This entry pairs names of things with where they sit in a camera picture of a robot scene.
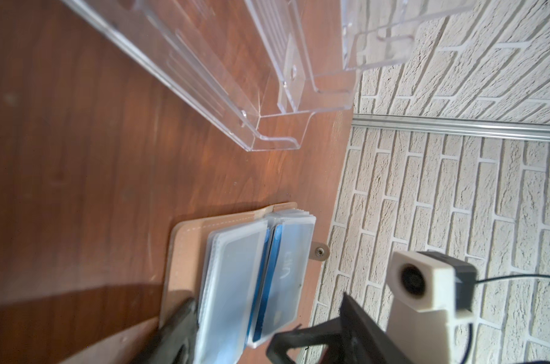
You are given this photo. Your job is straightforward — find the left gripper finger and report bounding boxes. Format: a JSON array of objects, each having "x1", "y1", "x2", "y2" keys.
[{"x1": 130, "y1": 298, "x2": 199, "y2": 364}]

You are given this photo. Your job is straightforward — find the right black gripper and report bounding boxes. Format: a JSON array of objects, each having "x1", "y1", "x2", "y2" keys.
[{"x1": 266, "y1": 294, "x2": 412, "y2": 364}]

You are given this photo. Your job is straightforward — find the tan leather card holder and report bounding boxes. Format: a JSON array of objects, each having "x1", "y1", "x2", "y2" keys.
[{"x1": 160, "y1": 203, "x2": 330, "y2": 363}]

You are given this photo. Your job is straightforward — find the clear plastic organizer box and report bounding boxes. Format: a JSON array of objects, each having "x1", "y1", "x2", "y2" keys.
[{"x1": 69, "y1": 1, "x2": 474, "y2": 151}]

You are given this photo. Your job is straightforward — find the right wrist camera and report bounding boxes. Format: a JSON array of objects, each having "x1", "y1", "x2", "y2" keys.
[{"x1": 386, "y1": 251, "x2": 478, "y2": 363}]

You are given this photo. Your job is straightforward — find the right thin black cable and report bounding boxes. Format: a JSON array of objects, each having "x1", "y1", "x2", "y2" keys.
[{"x1": 459, "y1": 274, "x2": 550, "y2": 364}]

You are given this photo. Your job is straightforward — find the right corner aluminium post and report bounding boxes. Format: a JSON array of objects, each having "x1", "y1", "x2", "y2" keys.
[{"x1": 352, "y1": 114, "x2": 550, "y2": 143}]

